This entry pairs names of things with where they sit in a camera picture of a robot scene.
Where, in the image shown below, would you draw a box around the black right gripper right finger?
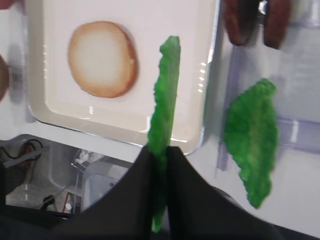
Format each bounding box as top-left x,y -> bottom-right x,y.
166,147 -> 313,240

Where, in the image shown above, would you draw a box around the upright bread slice in rack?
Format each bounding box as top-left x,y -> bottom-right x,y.
0,55 -> 10,101

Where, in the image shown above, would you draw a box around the clear plastic storage bin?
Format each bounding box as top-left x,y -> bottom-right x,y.
0,135 -> 131,215

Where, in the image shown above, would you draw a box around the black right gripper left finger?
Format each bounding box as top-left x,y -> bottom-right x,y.
49,146 -> 155,240

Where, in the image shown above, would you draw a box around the white metal tray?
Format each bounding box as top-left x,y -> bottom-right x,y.
25,0 -> 220,154

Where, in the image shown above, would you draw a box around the round bread slice on tray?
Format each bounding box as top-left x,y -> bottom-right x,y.
67,21 -> 139,98

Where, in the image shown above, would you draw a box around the green lettuce leaf in rack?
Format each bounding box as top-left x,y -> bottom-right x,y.
223,78 -> 279,209

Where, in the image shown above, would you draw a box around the clear right rack rails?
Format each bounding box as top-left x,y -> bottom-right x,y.
222,22 -> 320,162

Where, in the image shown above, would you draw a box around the brown meat patty left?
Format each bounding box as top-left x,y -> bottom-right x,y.
223,0 -> 260,46

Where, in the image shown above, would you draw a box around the brown meat patty right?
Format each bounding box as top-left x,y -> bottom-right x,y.
263,0 -> 292,50

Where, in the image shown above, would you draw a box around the green lettuce leaf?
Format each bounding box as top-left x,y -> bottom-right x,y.
147,35 -> 181,233
223,78 -> 279,209

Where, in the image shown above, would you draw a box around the brown meat patty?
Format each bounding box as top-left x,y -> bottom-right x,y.
223,0 -> 260,46
263,0 -> 292,50

